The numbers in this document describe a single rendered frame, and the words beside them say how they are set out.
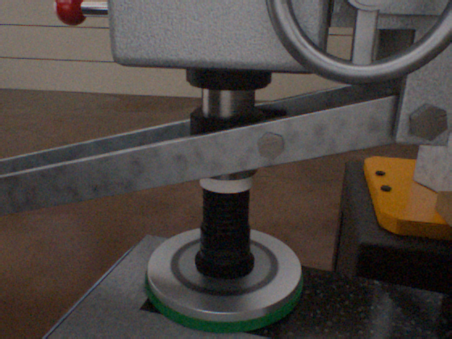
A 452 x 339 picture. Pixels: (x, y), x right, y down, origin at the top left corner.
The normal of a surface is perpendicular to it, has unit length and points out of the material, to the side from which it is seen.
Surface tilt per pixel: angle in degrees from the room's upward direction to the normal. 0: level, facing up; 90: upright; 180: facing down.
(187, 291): 0
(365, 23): 90
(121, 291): 0
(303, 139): 90
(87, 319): 0
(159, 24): 90
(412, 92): 90
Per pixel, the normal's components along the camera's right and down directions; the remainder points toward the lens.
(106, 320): 0.03, -0.93
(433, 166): -0.95, 0.09
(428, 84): -0.14, 0.36
